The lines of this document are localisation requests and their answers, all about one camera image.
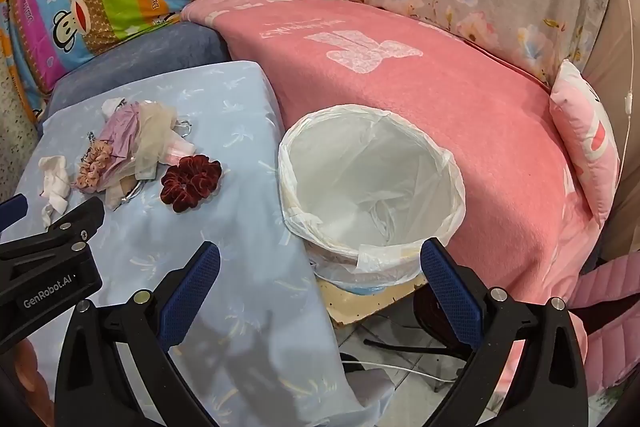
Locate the pink floral scrunchie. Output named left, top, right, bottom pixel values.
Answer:
left=75, top=141, right=113, bottom=192

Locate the cardboard sheet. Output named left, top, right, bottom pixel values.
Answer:
left=320, top=279, right=426, bottom=330

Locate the blue-grey cushion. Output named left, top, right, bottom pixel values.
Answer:
left=45, top=23, right=233, bottom=124

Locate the pink padded chair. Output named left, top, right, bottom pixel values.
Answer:
left=570, top=254, right=640, bottom=403

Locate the dark red velvet scrunchie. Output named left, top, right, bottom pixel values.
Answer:
left=160, top=155, right=223, bottom=214

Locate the pink blanket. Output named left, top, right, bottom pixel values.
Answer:
left=180, top=0, right=608, bottom=308

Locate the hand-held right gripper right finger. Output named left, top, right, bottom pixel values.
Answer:
left=420, top=238, right=590, bottom=427

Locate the pink printed pillow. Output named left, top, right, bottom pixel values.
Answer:
left=549, top=58, right=622, bottom=230

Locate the beige fabric panel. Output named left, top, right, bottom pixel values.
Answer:
left=585, top=0, right=640, bottom=258

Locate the white cloth scrap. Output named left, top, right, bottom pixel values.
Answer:
left=37, top=154, right=72, bottom=228

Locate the black chair base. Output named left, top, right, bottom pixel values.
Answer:
left=362, top=292, right=481, bottom=358

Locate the white bin with plastic liner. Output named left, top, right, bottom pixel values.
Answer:
left=277, top=104, right=467, bottom=295

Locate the thin hanging cord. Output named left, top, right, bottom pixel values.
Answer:
left=612, top=0, right=637, bottom=168

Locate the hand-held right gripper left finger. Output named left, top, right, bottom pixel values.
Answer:
left=54, top=241, right=221, bottom=427

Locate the white floor cable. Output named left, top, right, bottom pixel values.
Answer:
left=342, top=359, right=466, bottom=383

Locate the beige tulle cloth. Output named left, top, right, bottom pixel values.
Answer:
left=127, top=104, right=178, bottom=180

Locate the light blue printed cloth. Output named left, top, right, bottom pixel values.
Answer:
left=0, top=59, right=388, bottom=427

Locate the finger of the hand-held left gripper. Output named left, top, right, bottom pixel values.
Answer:
left=0, top=196, right=106, bottom=264
left=0, top=194, right=28, bottom=233

